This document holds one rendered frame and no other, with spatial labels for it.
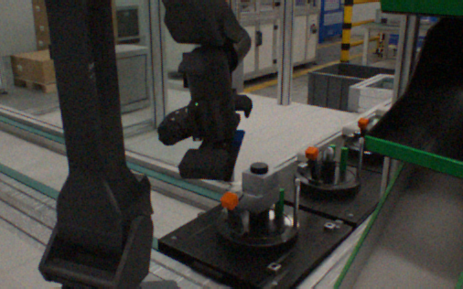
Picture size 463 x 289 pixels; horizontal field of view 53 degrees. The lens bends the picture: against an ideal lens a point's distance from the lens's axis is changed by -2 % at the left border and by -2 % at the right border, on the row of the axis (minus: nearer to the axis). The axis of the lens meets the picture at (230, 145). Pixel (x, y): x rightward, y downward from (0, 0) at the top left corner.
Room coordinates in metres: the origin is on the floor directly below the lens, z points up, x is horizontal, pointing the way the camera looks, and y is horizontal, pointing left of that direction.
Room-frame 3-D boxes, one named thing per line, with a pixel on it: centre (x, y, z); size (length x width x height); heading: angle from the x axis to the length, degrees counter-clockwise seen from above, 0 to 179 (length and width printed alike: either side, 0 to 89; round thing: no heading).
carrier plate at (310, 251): (0.70, -0.05, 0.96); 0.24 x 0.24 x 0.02; 52
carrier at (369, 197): (0.90, -0.20, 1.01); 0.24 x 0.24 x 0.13; 52
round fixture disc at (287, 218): (0.70, -0.05, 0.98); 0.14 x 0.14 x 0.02
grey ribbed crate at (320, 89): (2.69, -0.82, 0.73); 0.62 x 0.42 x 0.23; 52
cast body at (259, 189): (0.70, -0.05, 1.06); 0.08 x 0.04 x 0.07; 142
